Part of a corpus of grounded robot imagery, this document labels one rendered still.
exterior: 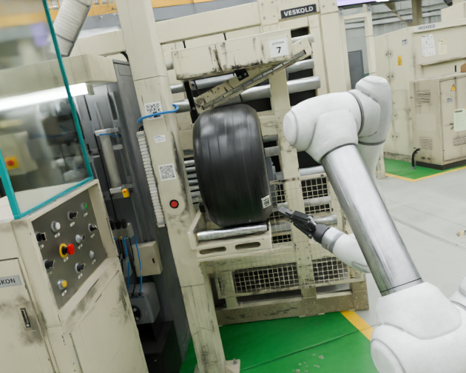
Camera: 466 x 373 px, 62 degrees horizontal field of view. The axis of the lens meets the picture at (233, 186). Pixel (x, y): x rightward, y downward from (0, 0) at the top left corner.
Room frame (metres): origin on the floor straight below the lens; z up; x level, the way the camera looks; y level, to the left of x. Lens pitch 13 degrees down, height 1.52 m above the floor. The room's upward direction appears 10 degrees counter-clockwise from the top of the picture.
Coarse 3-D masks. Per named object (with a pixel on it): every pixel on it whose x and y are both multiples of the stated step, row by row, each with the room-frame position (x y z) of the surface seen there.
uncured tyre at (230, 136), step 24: (216, 120) 1.73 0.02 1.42; (240, 120) 1.69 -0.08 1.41; (216, 144) 1.64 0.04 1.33; (240, 144) 1.62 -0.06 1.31; (216, 168) 1.60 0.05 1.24; (240, 168) 1.59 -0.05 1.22; (264, 168) 1.62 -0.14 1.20; (216, 192) 1.60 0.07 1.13; (240, 192) 1.59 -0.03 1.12; (264, 192) 1.62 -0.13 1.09; (216, 216) 1.66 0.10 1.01; (240, 216) 1.66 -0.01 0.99; (264, 216) 1.69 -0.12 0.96
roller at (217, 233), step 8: (248, 224) 1.73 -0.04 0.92; (256, 224) 1.72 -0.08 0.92; (264, 224) 1.71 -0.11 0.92; (200, 232) 1.75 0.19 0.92; (208, 232) 1.74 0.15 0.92; (216, 232) 1.73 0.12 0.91; (224, 232) 1.73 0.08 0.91; (232, 232) 1.72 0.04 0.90; (240, 232) 1.72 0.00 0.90; (248, 232) 1.72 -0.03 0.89; (256, 232) 1.72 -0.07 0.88; (200, 240) 1.74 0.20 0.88
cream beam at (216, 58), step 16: (272, 32) 2.03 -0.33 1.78; (288, 32) 2.02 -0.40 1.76; (192, 48) 2.07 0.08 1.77; (208, 48) 2.06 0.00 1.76; (224, 48) 2.05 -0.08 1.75; (240, 48) 2.04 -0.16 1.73; (256, 48) 2.03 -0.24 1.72; (288, 48) 2.02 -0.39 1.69; (176, 64) 2.08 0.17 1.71; (192, 64) 2.07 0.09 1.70; (208, 64) 2.06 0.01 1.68; (224, 64) 2.05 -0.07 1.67; (240, 64) 2.04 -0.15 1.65; (256, 64) 2.04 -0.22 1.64
